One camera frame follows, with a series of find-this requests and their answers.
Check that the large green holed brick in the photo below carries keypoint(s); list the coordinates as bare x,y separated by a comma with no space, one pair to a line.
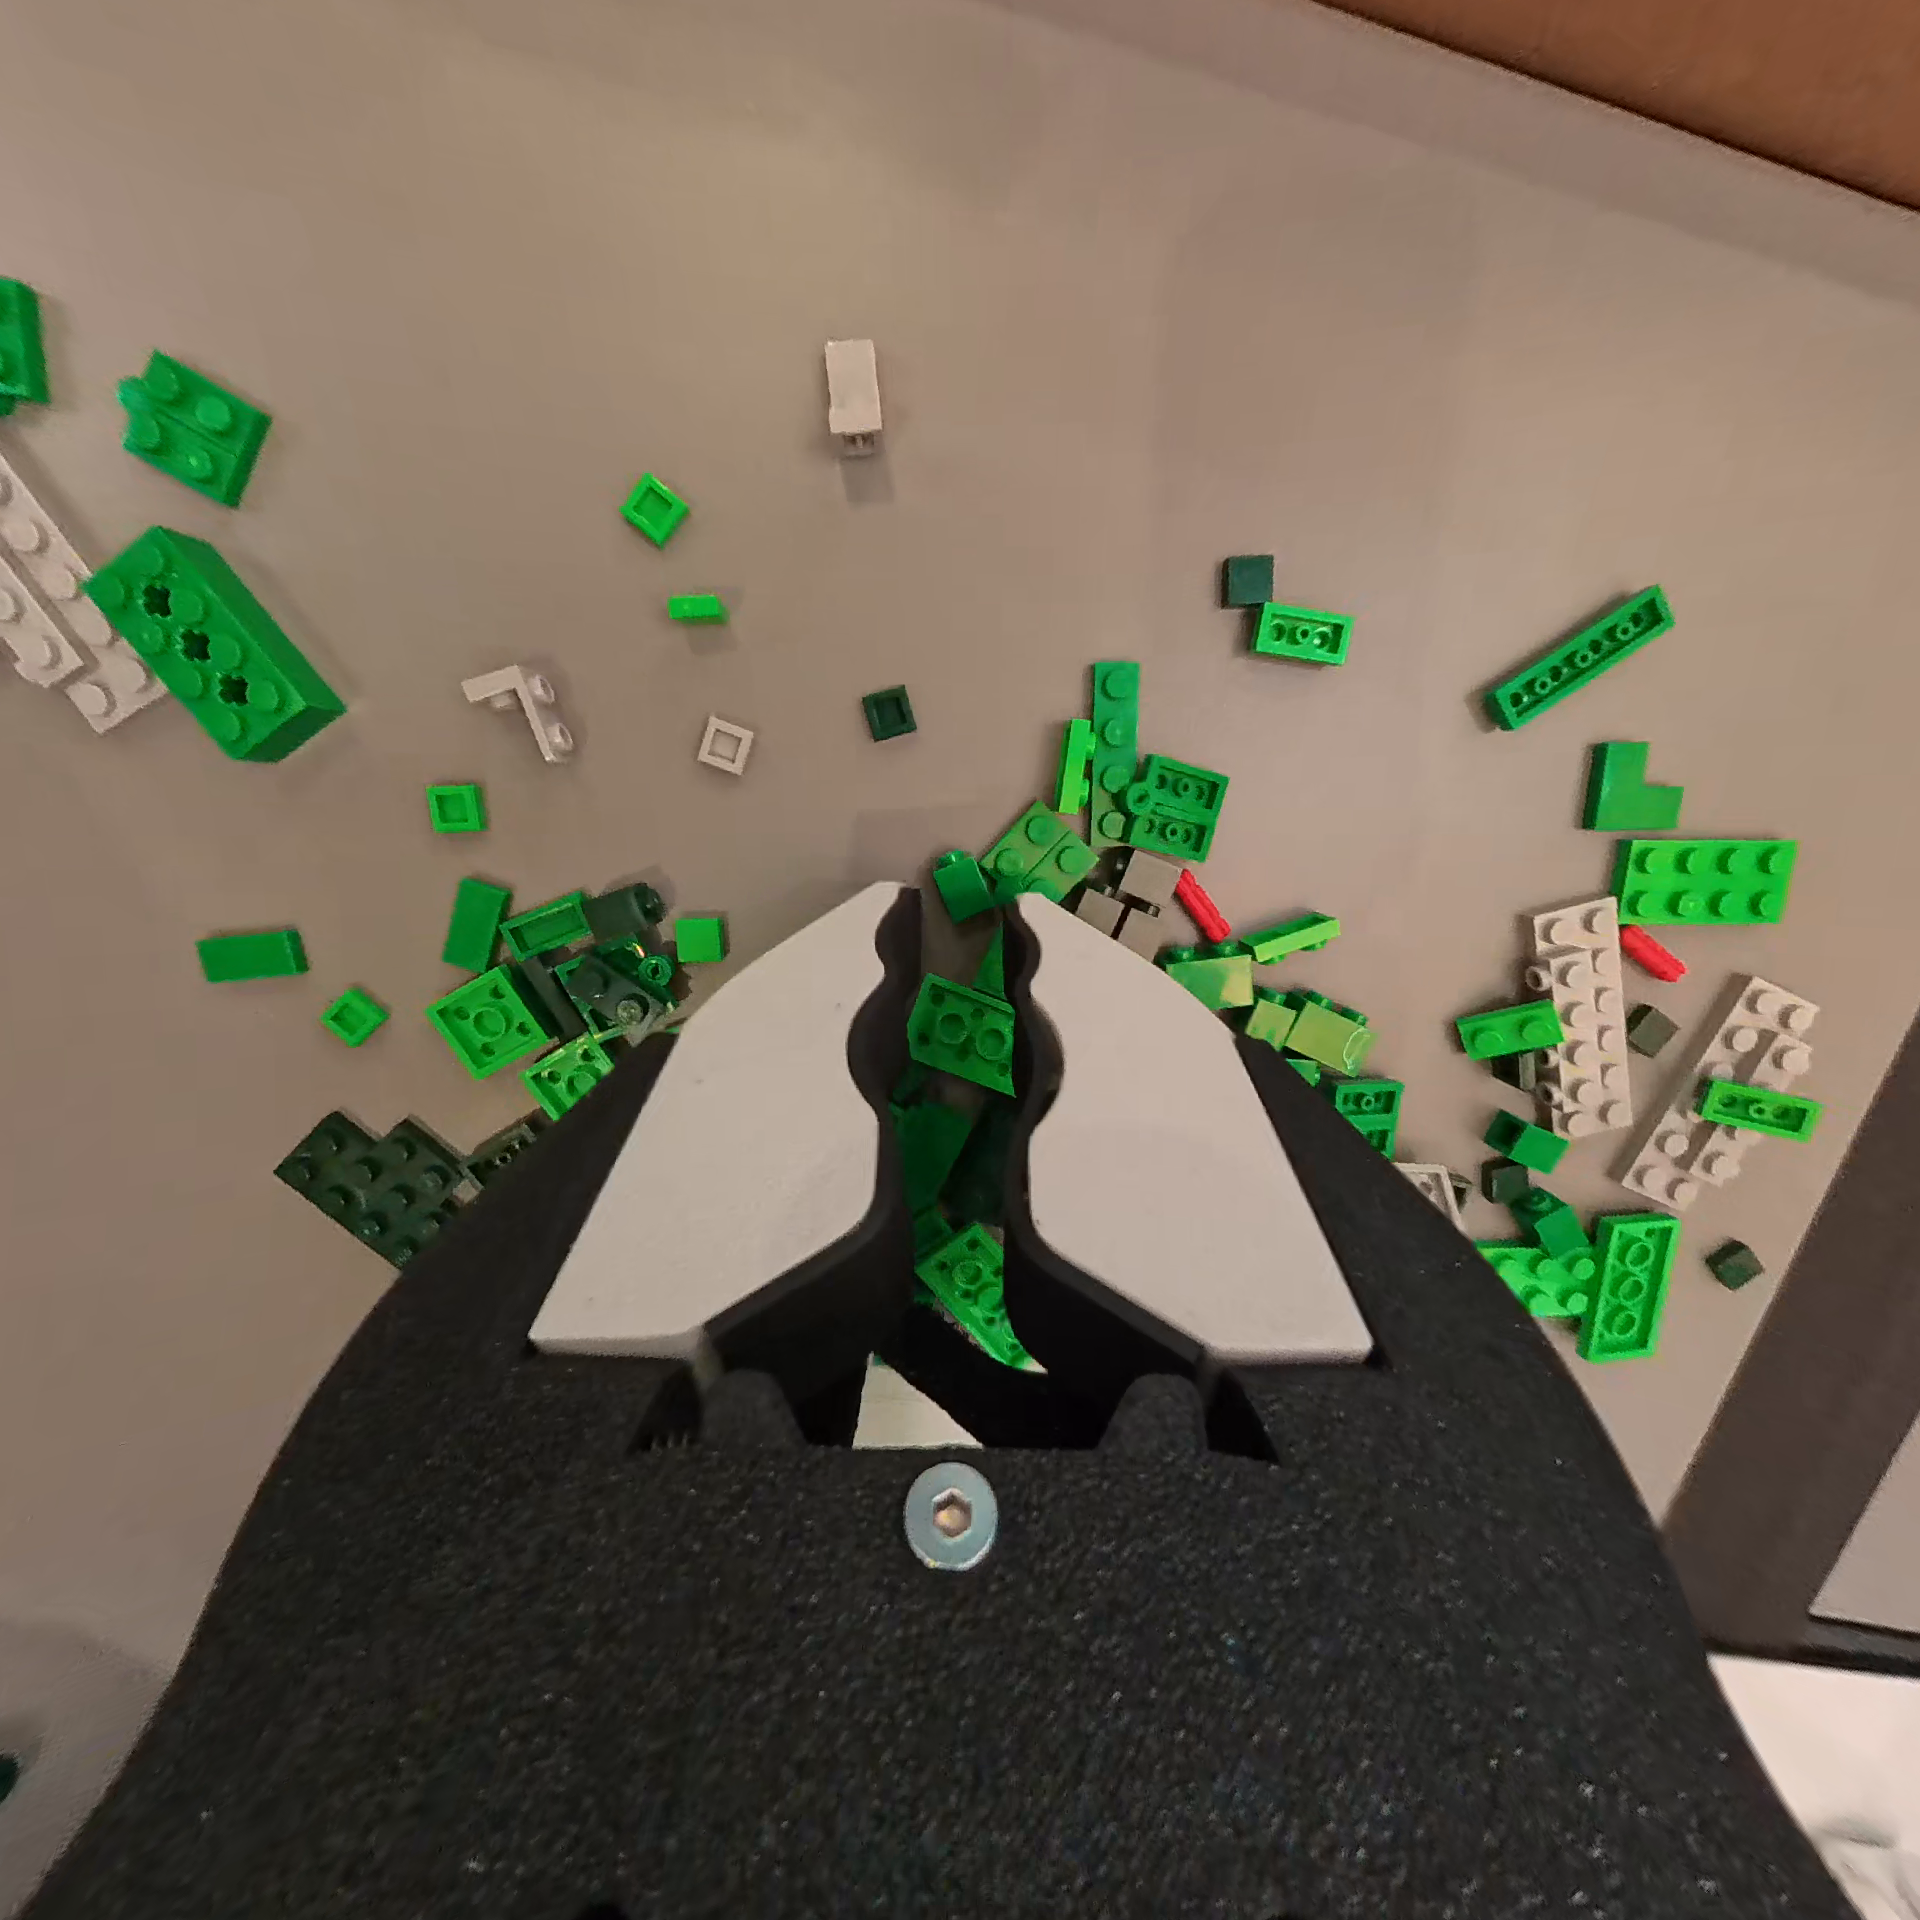
210,645

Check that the small green square tile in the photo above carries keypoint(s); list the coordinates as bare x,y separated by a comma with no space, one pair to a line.
455,806
355,1016
655,510

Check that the small dark green tile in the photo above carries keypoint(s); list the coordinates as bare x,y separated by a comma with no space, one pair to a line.
889,713
1651,1028
1247,578
1736,1264

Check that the green two-stud plate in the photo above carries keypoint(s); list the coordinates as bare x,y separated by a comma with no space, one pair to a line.
1509,1030
1303,632
1759,1107

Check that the white angled plate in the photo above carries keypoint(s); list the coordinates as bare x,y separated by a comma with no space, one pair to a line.
519,702

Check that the large dark green plate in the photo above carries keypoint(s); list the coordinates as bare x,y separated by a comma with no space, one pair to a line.
374,1185

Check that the green square plate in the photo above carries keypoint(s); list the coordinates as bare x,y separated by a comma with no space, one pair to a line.
961,1028

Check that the green angled tile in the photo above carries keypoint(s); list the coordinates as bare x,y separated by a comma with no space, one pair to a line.
1621,795

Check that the light grey long plate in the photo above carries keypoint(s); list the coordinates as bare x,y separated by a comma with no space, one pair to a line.
1582,1020
1724,1051
45,600

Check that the white cloth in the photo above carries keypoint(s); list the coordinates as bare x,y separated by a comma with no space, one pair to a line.
1830,1784

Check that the green wide studded plate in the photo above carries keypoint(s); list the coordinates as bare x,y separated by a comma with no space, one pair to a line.
194,428

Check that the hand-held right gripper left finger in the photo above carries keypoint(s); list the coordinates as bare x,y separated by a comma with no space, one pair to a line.
751,1140

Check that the white tall brick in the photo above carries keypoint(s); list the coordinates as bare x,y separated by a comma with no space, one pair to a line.
850,393

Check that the pile of green bricks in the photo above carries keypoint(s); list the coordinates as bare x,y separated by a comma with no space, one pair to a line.
1538,1215
1170,841
584,990

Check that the long narrow green plate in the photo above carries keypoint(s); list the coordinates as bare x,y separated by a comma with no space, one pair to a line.
1581,656

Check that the green eight-stud plate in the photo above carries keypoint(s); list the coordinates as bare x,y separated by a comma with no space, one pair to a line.
1631,1286
1707,881

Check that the small white square tile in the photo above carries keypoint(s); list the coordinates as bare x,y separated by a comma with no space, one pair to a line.
724,747

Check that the green rectangular tile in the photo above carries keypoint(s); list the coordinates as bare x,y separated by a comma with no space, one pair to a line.
253,955
477,922

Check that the dark furniture bar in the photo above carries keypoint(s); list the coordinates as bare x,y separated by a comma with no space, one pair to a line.
1800,1380

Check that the small green flat tile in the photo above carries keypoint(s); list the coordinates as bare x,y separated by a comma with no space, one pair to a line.
697,609

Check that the small red piece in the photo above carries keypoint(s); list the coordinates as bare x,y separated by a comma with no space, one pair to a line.
1652,951
1201,904

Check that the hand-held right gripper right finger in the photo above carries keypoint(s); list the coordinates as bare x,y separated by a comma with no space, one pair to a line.
1154,1171

